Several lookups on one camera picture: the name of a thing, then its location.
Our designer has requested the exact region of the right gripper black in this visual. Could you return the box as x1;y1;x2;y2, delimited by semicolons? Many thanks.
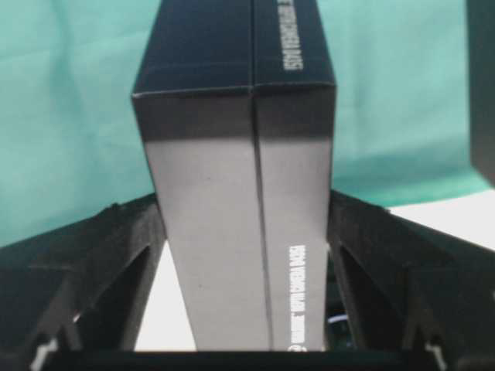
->
466;0;494;182

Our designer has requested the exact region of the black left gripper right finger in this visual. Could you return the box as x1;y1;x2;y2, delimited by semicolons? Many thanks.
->
328;191;494;367

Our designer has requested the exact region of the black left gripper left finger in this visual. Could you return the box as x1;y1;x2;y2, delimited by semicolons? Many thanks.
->
1;194;166;367

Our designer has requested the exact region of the black camera box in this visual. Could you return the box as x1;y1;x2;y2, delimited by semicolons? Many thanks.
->
131;1;336;352

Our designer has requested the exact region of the green table cloth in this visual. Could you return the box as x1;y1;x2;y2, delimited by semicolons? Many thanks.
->
1;1;494;248

